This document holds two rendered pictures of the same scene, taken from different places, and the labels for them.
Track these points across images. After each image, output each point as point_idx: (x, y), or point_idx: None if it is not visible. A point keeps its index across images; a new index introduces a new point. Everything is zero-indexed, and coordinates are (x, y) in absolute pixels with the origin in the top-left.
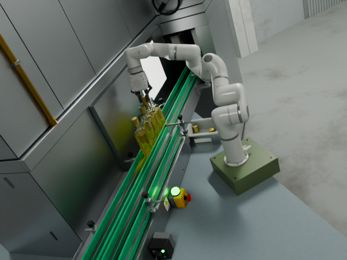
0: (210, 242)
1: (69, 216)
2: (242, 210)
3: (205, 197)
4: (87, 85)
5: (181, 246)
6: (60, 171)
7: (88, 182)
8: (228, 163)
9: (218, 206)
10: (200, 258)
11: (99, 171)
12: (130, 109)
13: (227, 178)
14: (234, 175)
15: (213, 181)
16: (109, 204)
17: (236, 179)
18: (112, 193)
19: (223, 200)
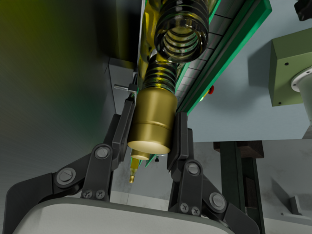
0: (216, 112)
1: None
2: (260, 100)
3: (230, 80)
4: None
5: (192, 109)
6: None
7: (103, 140)
8: (295, 86)
9: (238, 92)
10: (205, 116)
11: (100, 126)
12: (24, 38)
13: (272, 94)
14: (282, 99)
15: (254, 61)
16: (119, 103)
17: (279, 104)
18: (113, 93)
19: (249, 88)
